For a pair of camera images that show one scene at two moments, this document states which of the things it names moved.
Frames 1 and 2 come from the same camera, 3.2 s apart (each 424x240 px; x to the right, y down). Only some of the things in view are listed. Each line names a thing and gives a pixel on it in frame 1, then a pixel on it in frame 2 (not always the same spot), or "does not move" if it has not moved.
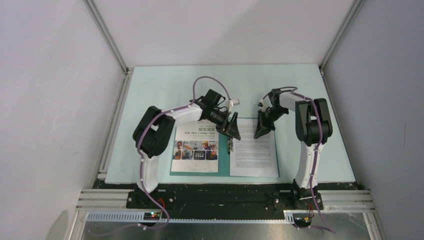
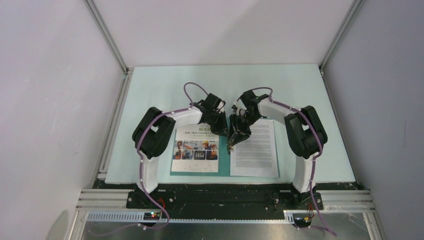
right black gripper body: (268, 118) → (244, 121)
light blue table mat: (163, 87) does not move
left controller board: (151, 216) does not move
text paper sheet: (252, 157) does not move
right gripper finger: (262, 129) → (237, 136)
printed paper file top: (195, 147) does not move
